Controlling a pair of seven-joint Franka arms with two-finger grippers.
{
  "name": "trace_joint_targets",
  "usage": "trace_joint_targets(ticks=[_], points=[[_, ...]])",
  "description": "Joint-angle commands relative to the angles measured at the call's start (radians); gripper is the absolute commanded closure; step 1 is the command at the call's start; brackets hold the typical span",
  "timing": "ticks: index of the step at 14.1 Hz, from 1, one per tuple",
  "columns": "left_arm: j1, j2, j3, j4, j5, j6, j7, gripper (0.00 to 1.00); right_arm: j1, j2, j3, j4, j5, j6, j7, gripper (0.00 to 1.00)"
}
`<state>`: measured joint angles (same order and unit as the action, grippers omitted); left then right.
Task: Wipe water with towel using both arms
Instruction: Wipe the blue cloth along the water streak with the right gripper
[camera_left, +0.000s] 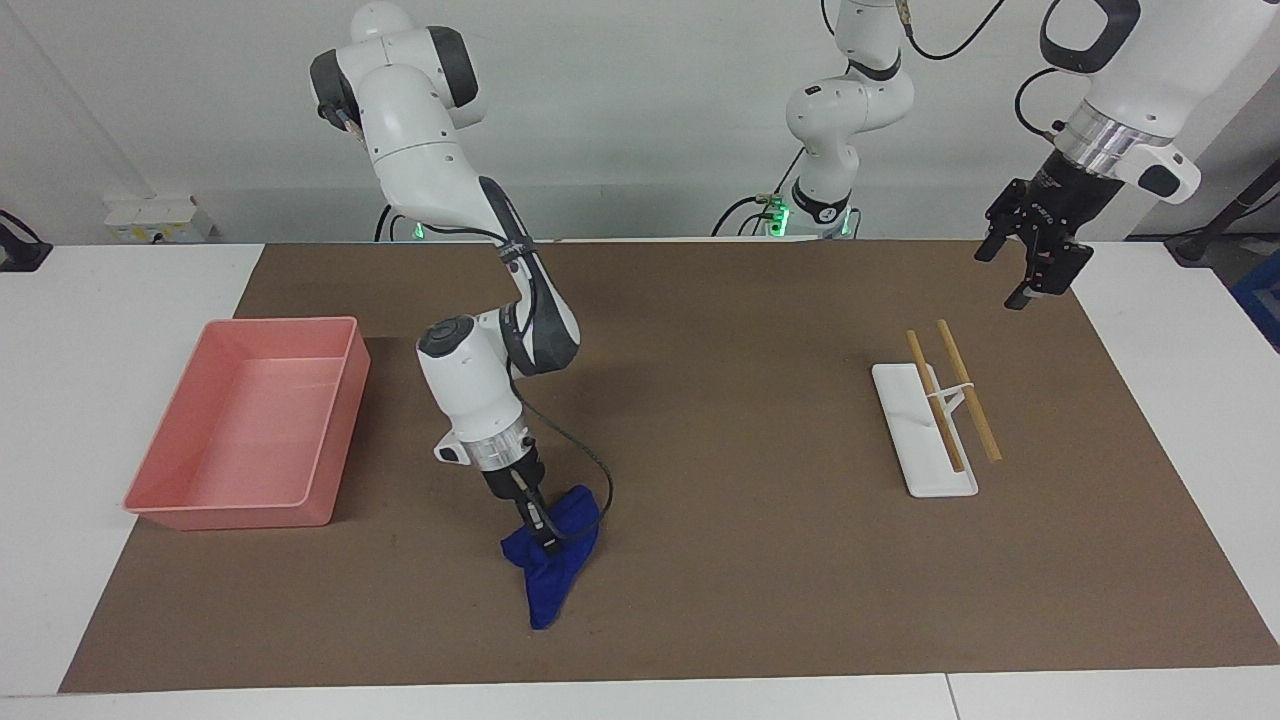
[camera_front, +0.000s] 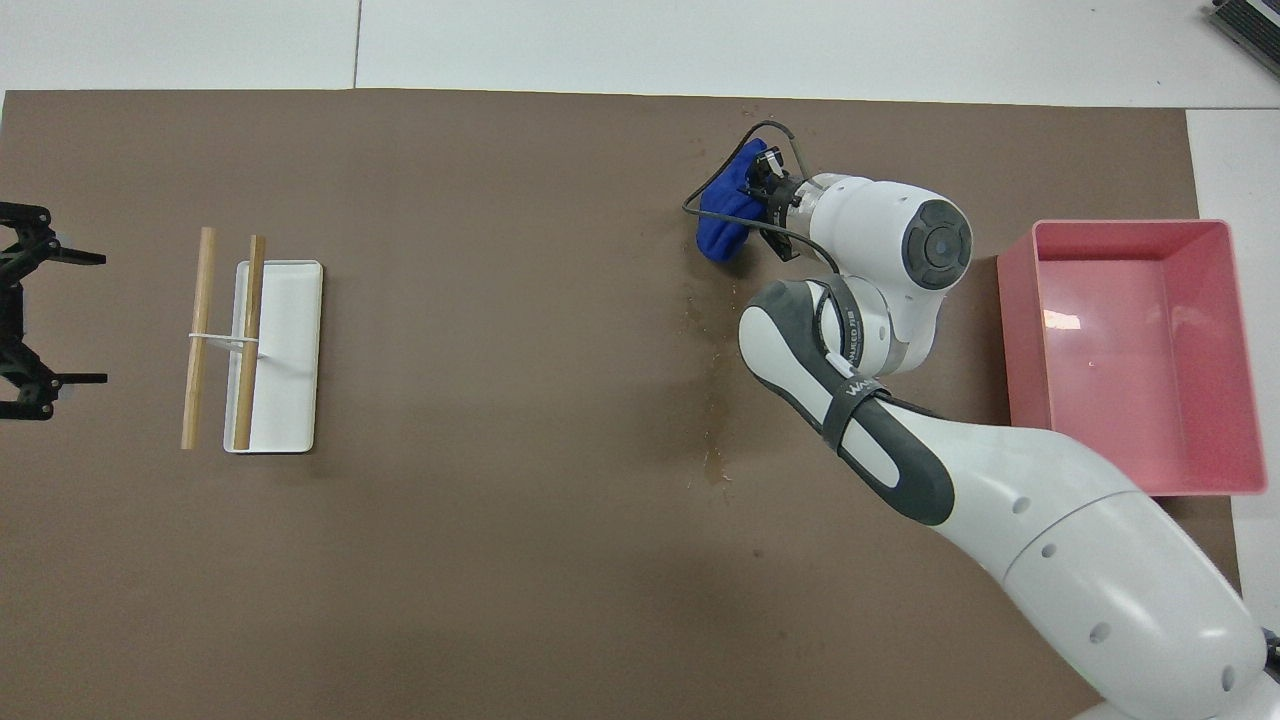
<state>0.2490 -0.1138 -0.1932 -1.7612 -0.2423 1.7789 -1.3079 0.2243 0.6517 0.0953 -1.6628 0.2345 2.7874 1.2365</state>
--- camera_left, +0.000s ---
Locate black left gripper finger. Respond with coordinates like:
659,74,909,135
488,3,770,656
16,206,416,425
1003,236,1094,312
974,180,1033,264

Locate blue towel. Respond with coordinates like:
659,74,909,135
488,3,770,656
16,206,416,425
500,485,603,631

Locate wooden towel rack rod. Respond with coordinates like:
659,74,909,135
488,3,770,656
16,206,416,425
935,319,1003,464
905,329,967,475

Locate white towel rack base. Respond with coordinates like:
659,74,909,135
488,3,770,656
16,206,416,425
871,362,980,499

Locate black stand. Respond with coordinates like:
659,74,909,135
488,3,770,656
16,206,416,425
1164,158,1280,268

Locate brown table mat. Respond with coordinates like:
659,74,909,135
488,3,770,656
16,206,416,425
58,240,1280,695

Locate blue box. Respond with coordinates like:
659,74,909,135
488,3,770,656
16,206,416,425
1231,248,1280,353

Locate pink plastic bin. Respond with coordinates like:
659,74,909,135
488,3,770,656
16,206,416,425
122,317,372,532

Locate white power strip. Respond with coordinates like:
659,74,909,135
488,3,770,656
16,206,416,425
104,194,215,244

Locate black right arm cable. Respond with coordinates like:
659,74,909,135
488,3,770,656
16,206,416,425
498,235,615,546

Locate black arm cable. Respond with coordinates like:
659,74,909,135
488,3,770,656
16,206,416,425
820,0,1063,139
498,235,615,546

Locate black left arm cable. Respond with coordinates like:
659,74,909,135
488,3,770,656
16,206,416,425
820,0,1063,139

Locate black base cables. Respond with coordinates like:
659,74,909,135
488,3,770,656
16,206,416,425
374,204,426,244
711,148,807,239

